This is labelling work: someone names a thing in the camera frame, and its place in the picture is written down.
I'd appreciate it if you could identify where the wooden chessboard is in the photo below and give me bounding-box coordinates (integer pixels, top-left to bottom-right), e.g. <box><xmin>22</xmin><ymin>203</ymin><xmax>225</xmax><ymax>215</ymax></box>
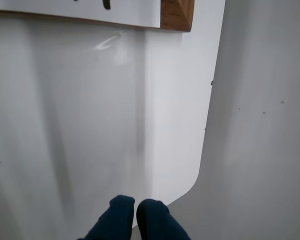
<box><xmin>0</xmin><ymin>0</ymin><xmax>192</xmax><ymax>33</ymax></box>

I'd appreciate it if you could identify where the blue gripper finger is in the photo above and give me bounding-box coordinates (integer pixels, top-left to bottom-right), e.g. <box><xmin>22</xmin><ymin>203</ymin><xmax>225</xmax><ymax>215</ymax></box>
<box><xmin>77</xmin><ymin>195</ymin><xmax>136</xmax><ymax>240</ymax></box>
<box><xmin>136</xmin><ymin>198</ymin><xmax>191</xmax><ymax>240</ymax></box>

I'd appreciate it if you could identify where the white paper strip with letters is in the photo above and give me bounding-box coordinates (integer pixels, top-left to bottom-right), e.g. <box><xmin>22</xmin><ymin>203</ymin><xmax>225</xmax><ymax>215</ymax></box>
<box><xmin>0</xmin><ymin>0</ymin><xmax>161</xmax><ymax>29</ymax></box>

